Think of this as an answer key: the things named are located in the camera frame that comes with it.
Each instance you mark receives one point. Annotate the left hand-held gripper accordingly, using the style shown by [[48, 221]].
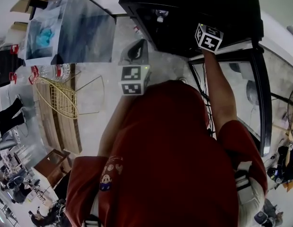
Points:
[[133, 75]]

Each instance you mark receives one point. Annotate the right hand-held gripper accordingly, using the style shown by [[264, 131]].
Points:
[[209, 40]]

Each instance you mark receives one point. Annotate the black fridge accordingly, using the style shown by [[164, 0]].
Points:
[[207, 3]]

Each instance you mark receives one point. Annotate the clear soda bottle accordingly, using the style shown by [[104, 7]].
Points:
[[162, 14]]

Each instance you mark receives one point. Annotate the person's right forearm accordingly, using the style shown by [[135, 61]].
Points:
[[219, 91]]

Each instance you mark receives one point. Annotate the small red label bottle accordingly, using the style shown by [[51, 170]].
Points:
[[138, 30]]

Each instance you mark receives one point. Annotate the large clear water bottle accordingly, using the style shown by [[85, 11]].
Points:
[[63, 70], [43, 71]]

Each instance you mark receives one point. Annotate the grey metal cabinet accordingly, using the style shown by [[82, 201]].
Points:
[[89, 32]]

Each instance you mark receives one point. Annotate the person's red shirt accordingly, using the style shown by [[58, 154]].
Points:
[[165, 150]]

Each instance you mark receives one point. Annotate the wooden bench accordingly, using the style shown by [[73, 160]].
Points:
[[65, 131]]

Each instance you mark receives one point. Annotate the clear plastic bag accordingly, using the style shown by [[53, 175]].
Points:
[[43, 34]]

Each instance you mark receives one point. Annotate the black crate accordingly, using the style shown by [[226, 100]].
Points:
[[5, 67]]

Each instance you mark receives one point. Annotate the black equipment pile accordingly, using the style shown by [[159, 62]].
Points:
[[284, 164]]

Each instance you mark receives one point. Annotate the white waist pack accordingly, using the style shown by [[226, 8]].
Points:
[[250, 190]]

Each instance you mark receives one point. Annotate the thin metal frame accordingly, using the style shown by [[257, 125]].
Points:
[[91, 96]]

